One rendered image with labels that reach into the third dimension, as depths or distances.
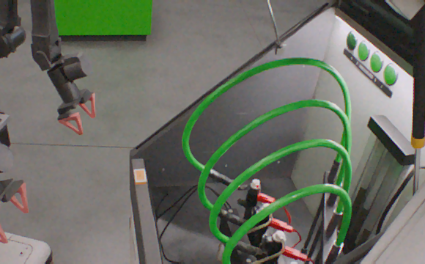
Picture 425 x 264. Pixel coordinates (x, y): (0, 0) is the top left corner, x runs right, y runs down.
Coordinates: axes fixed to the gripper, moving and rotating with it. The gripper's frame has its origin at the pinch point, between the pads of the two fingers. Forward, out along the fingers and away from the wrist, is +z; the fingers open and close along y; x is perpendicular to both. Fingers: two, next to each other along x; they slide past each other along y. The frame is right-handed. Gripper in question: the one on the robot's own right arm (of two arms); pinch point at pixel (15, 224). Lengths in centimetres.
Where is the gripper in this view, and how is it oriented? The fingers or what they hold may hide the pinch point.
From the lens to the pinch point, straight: 105.7
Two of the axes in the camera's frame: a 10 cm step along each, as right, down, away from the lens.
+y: 1.5, -5.5, 8.2
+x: -9.3, 2.0, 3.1
